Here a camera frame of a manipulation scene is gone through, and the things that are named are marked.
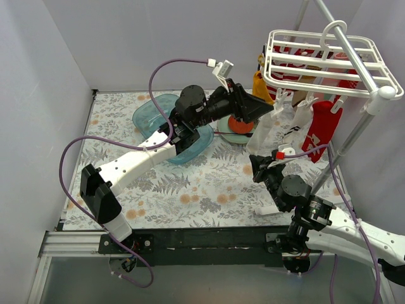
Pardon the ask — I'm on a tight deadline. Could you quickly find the red sock white pattern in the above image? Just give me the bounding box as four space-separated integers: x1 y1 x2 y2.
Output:
301 101 343 151

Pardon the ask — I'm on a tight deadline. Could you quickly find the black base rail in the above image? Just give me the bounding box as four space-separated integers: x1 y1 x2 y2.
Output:
97 226 323 273

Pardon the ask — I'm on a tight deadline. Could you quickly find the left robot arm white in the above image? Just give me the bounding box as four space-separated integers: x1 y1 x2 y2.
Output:
80 79 273 253

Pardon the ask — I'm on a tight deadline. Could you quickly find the floral tablecloth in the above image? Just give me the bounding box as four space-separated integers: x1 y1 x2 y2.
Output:
62 89 354 231

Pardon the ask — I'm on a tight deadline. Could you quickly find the pink sock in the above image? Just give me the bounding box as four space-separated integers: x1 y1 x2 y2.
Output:
314 53 358 102

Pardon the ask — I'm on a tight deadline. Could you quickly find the white clip hanger rack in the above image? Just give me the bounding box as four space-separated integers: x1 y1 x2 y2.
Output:
263 20 405 99

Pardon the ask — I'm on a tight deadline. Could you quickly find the yellow sock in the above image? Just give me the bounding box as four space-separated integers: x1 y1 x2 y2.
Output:
252 54 276 105

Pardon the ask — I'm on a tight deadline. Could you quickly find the light green plate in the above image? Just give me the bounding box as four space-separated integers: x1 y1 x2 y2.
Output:
217 115 257 145

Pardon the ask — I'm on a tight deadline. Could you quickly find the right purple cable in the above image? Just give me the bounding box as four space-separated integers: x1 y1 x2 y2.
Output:
284 144 382 304

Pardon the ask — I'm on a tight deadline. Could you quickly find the purple fork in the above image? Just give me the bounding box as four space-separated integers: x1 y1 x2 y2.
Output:
214 131 253 138

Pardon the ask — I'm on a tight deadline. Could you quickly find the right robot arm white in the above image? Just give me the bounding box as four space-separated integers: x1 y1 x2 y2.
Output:
249 152 404 286

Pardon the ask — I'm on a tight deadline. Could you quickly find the plain white sock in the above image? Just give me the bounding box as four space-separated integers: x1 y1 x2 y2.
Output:
246 110 278 155

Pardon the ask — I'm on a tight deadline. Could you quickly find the orange saucer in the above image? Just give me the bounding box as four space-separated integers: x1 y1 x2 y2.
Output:
228 116 254 134

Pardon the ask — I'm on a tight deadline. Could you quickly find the purple cable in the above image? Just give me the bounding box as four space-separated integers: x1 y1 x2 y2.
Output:
60 58 210 288
284 144 382 304

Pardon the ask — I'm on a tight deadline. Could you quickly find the red white striped sock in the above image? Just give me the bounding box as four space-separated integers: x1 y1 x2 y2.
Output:
272 46 317 84

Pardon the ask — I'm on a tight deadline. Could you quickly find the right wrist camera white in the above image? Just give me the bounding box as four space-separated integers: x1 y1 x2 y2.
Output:
269 144 296 167

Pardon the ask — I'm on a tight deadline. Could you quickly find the metal drying stand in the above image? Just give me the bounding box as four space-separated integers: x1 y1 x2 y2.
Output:
255 0 398 217

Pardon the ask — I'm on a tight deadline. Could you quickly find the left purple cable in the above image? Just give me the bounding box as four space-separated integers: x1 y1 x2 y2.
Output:
60 58 210 288

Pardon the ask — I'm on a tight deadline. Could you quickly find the teal plastic basin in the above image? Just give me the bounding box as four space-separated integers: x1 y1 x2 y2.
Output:
132 94 214 165

